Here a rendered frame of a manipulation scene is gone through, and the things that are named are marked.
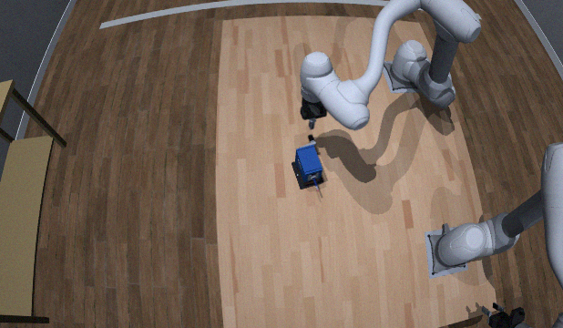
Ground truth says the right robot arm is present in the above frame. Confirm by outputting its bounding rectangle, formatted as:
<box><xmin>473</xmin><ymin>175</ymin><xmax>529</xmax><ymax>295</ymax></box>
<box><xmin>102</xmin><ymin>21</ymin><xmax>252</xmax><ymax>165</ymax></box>
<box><xmin>300</xmin><ymin>0</ymin><xmax>481</xmax><ymax>130</ymax></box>

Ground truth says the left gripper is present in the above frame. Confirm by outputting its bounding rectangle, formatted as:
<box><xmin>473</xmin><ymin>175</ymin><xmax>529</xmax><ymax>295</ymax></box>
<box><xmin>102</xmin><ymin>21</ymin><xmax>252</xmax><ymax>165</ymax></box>
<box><xmin>482</xmin><ymin>302</ymin><xmax>533</xmax><ymax>328</ymax></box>

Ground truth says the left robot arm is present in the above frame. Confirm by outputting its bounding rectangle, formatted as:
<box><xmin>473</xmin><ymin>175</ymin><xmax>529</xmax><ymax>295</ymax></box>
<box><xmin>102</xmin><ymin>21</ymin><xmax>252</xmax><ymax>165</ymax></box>
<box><xmin>429</xmin><ymin>142</ymin><xmax>563</xmax><ymax>290</ymax></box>

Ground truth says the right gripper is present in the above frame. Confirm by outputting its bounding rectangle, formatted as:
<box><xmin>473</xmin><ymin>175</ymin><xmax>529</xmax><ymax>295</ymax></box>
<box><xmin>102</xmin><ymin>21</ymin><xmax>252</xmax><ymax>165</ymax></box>
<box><xmin>300</xmin><ymin>88</ymin><xmax>327</xmax><ymax>129</ymax></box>

